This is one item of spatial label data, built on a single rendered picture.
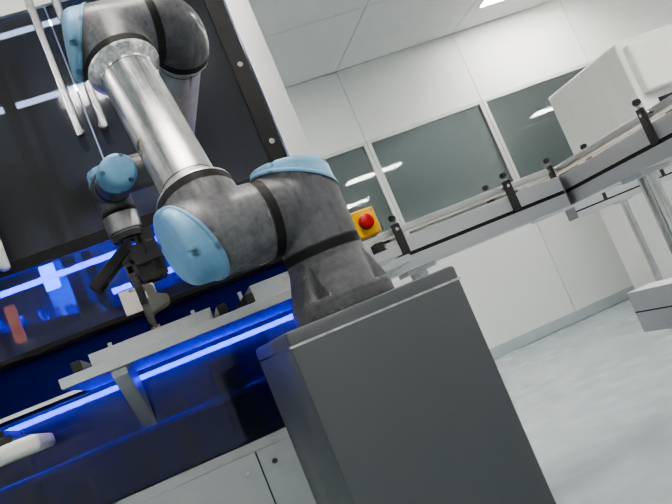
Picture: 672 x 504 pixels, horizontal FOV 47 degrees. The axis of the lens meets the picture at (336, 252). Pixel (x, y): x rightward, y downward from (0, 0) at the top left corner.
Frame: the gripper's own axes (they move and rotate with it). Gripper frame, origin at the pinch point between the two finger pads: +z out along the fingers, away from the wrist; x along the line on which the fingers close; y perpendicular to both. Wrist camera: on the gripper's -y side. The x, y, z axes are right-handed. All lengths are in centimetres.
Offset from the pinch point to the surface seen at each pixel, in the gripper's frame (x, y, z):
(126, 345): -5.9, -6.1, 2.9
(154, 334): -5.9, -0.2, 2.9
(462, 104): 482, 330, -126
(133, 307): 20.1, -2.8, -6.8
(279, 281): -17.4, 26.2, 3.1
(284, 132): 21, 48, -35
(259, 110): 21, 44, -43
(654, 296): 17, 125, 41
